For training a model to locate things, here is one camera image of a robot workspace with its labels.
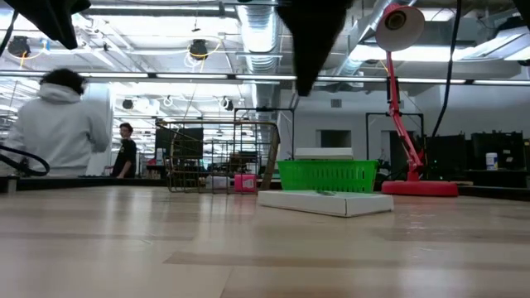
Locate white and green Acer box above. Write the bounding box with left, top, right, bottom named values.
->
left=294, top=147, right=354, bottom=161

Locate small pink box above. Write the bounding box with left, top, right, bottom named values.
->
left=234, top=173, right=258, bottom=194

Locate person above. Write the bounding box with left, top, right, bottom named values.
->
left=0, top=68, right=113, bottom=178
left=108, top=122, right=138, bottom=180

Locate long LED light bar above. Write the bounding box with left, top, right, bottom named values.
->
left=0, top=70, right=530, bottom=87

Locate green plastic basket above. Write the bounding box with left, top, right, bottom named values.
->
left=276, top=159, right=380, bottom=195

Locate black monitor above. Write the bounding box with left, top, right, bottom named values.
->
left=425, top=134, right=467, bottom=171
left=470, top=131, right=525, bottom=171
left=155, top=127, right=205, bottom=161

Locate plain white cardboard box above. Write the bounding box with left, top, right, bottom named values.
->
left=257, top=190, right=395, bottom=219

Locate red desk lamp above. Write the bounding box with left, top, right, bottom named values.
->
left=374, top=3, right=460, bottom=198

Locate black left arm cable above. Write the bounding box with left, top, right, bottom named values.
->
left=0, top=10, right=18, bottom=57

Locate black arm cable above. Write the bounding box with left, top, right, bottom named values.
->
left=0, top=10, right=18, bottom=57
left=431, top=0, right=463, bottom=137

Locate silver ventilation duct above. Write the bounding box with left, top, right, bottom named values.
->
left=238, top=3, right=285, bottom=113

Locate bronze wire basket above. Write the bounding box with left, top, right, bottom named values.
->
left=155, top=119, right=282, bottom=195

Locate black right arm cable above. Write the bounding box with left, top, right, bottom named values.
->
left=431, top=0, right=463, bottom=137

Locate black looped cable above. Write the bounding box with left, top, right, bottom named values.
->
left=0, top=143, right=51, bottom=178

